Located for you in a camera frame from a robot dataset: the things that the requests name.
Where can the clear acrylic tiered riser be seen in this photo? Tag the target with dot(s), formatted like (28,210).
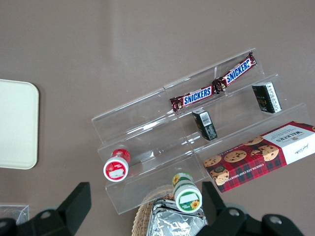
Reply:
(147,137)
(236,108)

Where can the clear plastic container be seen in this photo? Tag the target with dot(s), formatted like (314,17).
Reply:
(14,212)

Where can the silver foil wrapped packet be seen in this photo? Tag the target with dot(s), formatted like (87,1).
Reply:
(172,223)

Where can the red lidded small cup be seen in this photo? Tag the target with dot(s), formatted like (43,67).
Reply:
(116,168)

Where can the woven wicker basket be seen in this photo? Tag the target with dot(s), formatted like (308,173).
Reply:
(141,218)

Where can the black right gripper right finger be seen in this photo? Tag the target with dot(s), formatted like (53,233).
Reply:
(229,221)

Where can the small black barcode box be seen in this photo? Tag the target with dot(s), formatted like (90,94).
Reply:
(205,125)

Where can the Snickers chocolate bar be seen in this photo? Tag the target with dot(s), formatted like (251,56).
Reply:
(197,94)
(237,72)

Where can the Walkers red tartan cookie box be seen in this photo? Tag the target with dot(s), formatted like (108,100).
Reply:
(258,157)

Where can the green lidded sunflower cup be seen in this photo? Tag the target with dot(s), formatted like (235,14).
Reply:
(188,199)

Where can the black box with white side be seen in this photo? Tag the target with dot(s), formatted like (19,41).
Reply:
(267,98)

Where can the cream rectangular tray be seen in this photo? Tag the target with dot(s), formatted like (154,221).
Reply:
(17,125)

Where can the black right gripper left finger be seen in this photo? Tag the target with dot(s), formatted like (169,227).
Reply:
(71,209)

